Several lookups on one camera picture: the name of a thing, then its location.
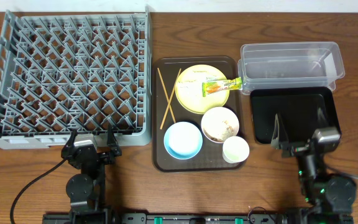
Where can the black plastic bin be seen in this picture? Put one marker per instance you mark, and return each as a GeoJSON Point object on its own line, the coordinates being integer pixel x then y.
{"type": "Point", "coordinates": [297, 108]}

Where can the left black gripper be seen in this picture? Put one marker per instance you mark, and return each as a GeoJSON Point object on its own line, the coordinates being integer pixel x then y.
{"type": "Point", "coordinates": [103, 156]}

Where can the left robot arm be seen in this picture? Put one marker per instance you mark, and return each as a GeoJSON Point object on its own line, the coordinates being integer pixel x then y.
{"type": "Point", "coordinates": [86, 190]}

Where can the left wooden chopstick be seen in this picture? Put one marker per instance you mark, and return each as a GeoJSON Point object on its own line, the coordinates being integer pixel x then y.
{"type": "Point", "coordinates": [166, 95]}

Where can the wooden chopstick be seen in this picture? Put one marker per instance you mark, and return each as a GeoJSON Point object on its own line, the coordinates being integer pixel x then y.
{"type": "Point", "coordinates": [166, 95]}
{"type": "Point", "coordinates": [170, 100]}

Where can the pink bowl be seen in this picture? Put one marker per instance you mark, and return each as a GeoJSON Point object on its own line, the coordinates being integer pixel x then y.
{"type": "Point", "coordinates": [217, 113]}

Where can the rice and peanut scraps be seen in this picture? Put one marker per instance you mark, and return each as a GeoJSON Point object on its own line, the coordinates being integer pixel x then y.
{"type": "Point", "coordinates": [218, 130]}

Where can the white cup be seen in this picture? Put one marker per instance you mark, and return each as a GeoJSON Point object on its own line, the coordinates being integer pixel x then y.
{"type": "Point", "coordinates": [235, 150]}

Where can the green yellow snack wrapper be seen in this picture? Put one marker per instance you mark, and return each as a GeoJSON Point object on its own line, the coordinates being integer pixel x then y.
{"type": "Point", "coordinates": [215, 86]}

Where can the right wooden chopstick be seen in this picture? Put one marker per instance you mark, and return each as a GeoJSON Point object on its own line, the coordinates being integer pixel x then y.
{"type": "Point", "coordinates": [170, 100]}

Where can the light blue bowl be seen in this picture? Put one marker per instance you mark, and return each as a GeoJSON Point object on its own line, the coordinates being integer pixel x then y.
{"type": "Point", "coordinates": [183, 140]}

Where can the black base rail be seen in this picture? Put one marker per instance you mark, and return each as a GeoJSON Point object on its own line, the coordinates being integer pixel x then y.
{"type": "Point", "coordinates": [142, 218]}

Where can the dark brown serving tray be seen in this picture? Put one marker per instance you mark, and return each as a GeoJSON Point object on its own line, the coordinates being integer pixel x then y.
{"type": "Point", "coordinates": [210, 156]}

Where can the yellow plate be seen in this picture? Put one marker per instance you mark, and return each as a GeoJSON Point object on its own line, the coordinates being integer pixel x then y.
{"type": "Point", "coordinates": [189, 92]}

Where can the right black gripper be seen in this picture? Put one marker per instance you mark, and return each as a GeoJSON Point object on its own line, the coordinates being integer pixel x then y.
{"type": "Point", "coordinates": [279, 141]}

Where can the clear plastic bin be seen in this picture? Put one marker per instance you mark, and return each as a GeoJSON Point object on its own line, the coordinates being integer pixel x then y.
{"type": "Point", "coordinates": [290, 65]}

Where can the grey dishwasher rack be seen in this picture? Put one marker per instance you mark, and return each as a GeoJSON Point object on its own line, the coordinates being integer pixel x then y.
{"type": "Point", "coordinates": [84, 73]}

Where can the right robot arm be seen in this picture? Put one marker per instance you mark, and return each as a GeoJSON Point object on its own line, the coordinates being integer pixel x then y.
{"type": "Point", "coordinates": [331, 195]}

